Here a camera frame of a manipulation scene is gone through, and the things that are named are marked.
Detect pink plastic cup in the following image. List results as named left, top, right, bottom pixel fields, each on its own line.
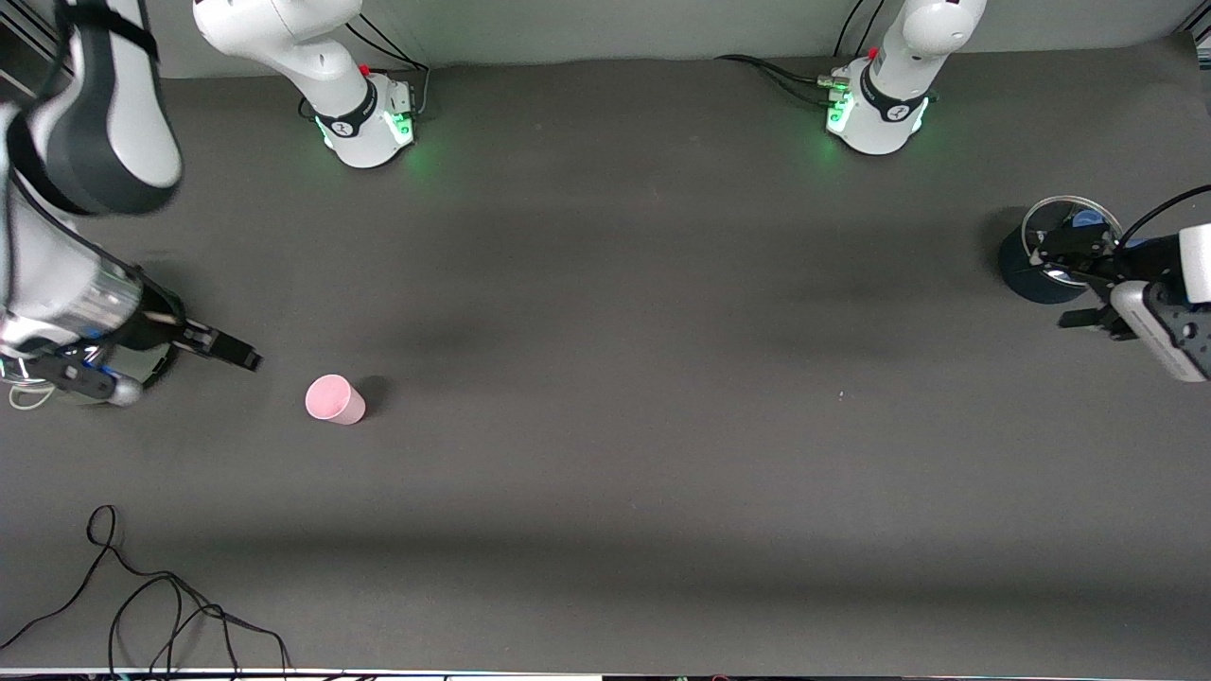
left=305, top=374, right=367, bottom=426

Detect dark blue saucepan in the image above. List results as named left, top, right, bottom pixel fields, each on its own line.
left=998, top=196, right=1132, bottom=306

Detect sage green cooking pot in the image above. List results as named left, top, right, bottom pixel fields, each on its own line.
left=8, top=345, right=176, bottom=410

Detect thin black loose cable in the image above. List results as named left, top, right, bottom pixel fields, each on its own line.
left=0, top=504, right=292, bottom=677

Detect black right arm base cables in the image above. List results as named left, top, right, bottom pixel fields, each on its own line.
left=301, top=17, right=431, bottom=124

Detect black arm base cables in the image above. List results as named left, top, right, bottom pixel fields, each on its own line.
left=301, top=17, right=431, bottom=124
left=714, top=0, right=881, bottom=110

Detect black left arm base cables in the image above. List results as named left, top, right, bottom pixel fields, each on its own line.
left=714, top=0, right=881, bottom=110

